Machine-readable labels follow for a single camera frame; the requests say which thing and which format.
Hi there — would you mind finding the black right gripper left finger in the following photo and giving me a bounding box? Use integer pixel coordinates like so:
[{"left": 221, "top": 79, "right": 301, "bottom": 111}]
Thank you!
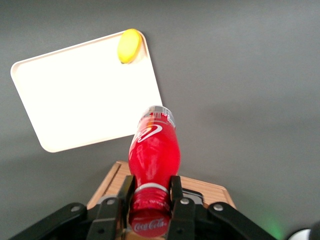
[{"left": 9, "top": 174, "right": 137, "bottom": 240}]

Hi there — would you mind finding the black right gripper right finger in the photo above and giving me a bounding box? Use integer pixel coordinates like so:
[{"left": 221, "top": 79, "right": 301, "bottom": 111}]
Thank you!
[{"left": 166, "top": 175, "right": 276, "bottom": 240}]

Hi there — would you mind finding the red coke bottle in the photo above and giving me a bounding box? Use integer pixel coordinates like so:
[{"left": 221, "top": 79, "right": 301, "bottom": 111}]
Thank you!
[{"left": 127, "top": 105, "right": 182, "bottom": 238}]

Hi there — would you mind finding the white rectangular tray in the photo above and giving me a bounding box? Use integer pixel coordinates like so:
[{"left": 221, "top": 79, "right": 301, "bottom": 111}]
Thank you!
[{"left": 10, "top": 29, "right": 164, "bottom": 154}]

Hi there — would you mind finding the wooden board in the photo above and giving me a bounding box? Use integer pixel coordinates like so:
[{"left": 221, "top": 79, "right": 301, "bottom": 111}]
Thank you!
[{"left": 86, "top": 160, "right": 237, "bottom": 240}]

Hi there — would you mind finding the yellow lemon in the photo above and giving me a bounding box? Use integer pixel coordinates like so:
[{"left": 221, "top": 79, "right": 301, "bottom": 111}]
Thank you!
[{"left": 117, "top": 28, "right": 143, "bottom": 65}]

